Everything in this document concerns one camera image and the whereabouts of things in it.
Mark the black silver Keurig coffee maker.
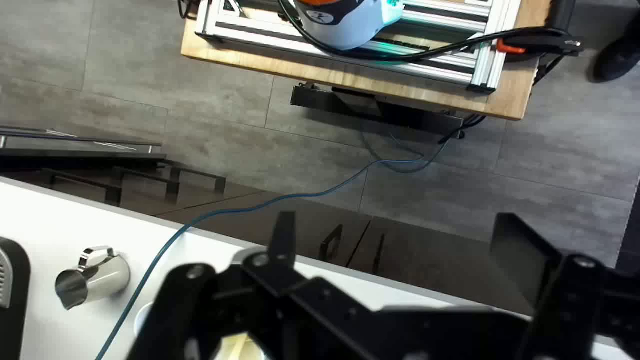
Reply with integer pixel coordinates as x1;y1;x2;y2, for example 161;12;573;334
0;237;34;360

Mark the dark wood cabinet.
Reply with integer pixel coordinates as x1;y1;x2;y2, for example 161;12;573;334
0;157;536;316

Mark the small steel milk pitcher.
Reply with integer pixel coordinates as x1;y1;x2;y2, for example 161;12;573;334
54;246;135;312

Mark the aluminium profile frame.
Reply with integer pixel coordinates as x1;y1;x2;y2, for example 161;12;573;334
196;0;527;92

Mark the black clamp red handle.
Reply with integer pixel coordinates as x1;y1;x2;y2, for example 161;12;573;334
494;28;587;58

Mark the black cable on frame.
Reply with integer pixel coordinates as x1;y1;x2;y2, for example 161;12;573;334
277;0;536;66

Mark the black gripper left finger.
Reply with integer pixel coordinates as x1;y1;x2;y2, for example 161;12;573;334
127;210;316;360

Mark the stainless steel dishwasher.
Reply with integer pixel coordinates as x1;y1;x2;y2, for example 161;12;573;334
0;124;167;163

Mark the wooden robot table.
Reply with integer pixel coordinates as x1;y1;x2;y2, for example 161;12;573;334
178;0;557;124

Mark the black shoe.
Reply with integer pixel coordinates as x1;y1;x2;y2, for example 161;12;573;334
588;12;640;86

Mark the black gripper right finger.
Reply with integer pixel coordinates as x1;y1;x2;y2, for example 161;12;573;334
490;213;640;360

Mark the patterned paper coffee cup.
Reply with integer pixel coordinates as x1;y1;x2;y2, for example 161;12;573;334
214;331;269;360

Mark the dark green cable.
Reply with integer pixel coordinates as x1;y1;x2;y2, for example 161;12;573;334
95;129;462;360

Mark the black table base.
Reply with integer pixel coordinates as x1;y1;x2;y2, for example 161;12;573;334
291;82;489;136

